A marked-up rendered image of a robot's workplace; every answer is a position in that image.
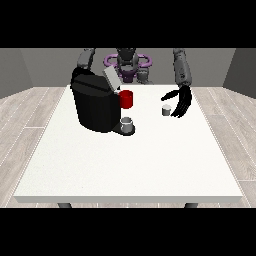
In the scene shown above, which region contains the red pod holder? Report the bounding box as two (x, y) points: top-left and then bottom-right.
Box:
(119, 89), (134, 110)

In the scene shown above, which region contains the black coffee machine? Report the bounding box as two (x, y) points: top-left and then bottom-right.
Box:
(70, 66), (137, 137)

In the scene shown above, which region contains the small grey coffee pod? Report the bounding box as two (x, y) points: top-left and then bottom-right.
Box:
(161, 104), (172, 117)

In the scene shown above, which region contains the pale grey machine lid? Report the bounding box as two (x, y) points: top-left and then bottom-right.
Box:
(102, 65), (122, 90)

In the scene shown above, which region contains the small grey cup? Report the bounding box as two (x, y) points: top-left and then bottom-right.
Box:
(120, 116), (134, 133)

